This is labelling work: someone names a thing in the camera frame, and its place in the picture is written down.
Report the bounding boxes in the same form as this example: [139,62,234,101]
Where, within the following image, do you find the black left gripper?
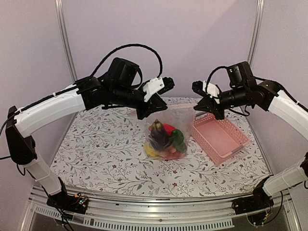
[110,82,167,119]

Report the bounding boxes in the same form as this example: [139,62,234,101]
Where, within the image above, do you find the orange red toy mango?
[163,124,176,136]

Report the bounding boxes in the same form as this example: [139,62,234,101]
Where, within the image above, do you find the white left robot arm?
[2,58,174,209]

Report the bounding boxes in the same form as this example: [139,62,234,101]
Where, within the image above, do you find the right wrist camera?
[192,81,220,104]

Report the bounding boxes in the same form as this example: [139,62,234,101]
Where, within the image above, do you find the yellow toy fruit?
[144,144,159,158]

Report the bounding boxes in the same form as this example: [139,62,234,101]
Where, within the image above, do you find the clear zip top bag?
[137,103,195,160]

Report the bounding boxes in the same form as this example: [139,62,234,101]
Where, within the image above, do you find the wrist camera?
[142,77,175,102]
[192,81,220,104]

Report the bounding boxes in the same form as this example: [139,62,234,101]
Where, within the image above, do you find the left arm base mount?
[44,189,89,214]

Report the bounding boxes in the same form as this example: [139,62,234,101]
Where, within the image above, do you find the pink perforated plastic basket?
[191,112,249,165]

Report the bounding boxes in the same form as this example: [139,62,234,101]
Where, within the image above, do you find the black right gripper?
[195,85,249,119]

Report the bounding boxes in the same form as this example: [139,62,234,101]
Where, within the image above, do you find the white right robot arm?
[192,79,308,210]

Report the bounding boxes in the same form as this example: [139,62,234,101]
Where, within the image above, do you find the aluminium frame post right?
[247,0,265,65]

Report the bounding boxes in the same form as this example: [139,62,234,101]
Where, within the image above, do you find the front aluminium rail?
[19,185,301,231]

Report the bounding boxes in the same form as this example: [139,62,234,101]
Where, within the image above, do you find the aluminium frame post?
[247,0,265,65]
[54,0,77,82]

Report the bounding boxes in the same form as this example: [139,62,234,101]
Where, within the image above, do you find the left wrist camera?
[142,77,175,102]

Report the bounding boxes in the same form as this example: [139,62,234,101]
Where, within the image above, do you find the purple toy eggplant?
[150,119,170,151]

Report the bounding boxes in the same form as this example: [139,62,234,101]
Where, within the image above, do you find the aluminium frame post left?
[54,0,77,82]

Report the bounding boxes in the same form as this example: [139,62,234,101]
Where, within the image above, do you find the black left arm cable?
[89,43,163,80]

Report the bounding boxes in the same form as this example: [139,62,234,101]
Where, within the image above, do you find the green toy lime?
[170,129,187,153]

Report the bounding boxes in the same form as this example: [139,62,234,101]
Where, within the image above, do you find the floral patterned table mat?
[51,107,270,197]

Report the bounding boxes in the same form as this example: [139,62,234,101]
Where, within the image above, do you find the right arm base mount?
[231,177,274,215]

